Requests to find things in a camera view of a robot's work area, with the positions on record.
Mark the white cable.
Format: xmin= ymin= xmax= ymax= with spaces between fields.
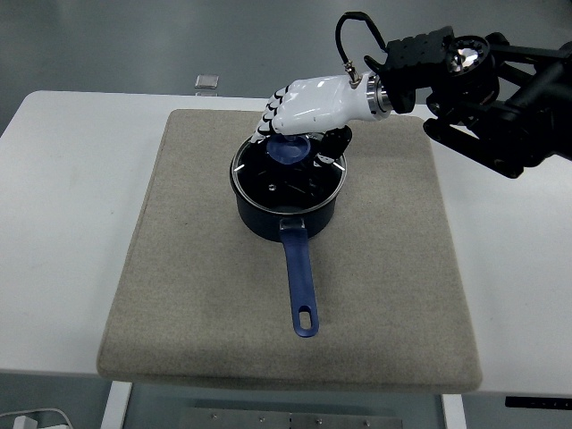
xmin=0 ymin=407 xmax=72 ymax=429

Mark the white table leg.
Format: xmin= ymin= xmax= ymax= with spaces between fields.
xmin=98 ymin=381 xmax=134 ymax=429
xmin=441 ymin=393 xmax=468 ymax=429

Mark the black table control panel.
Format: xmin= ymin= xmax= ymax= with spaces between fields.
xmin=504 ymin=395 xmax=572 ymax=408

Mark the dark pot with blue handle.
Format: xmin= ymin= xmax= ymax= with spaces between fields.
xmin=230 ymin=134 xmax=348 ymax=339

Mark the beige fabric mat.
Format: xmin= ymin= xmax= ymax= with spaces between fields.
xmin=96 ymin=108 xmax=484 ymax=394

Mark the glass lid with blue knob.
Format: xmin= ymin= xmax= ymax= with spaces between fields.
xmin=230 ymin=132 xmax=348 ymax=214

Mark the grey metal plate with screws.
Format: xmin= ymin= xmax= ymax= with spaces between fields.
xmin=180 ymin=406 xmax=403 ymax=429

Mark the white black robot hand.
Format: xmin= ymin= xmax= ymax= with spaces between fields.
xmin=249 ymin=73 xmax=379 ymax=169

